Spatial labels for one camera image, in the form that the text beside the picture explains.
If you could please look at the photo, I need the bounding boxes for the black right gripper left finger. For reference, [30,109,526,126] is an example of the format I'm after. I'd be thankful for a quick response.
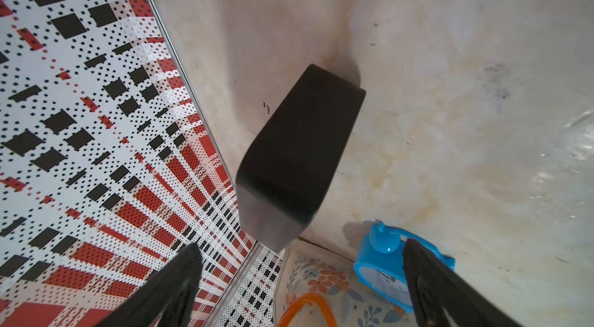
[98,243,203,326]

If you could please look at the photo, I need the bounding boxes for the black rectangular alarm clock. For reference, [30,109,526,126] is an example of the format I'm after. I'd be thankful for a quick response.
[236,64,366,253]

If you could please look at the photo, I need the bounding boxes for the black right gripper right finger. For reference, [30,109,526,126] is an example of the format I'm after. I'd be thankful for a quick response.
[403,240,518,326]

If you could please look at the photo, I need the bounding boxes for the blue round twin-bell alarm clock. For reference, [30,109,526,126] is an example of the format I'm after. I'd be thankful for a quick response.
[354,221,456,314]

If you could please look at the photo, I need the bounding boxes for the beige canvas bag orange handles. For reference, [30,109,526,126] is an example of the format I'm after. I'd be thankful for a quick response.
[273,239,417,326]

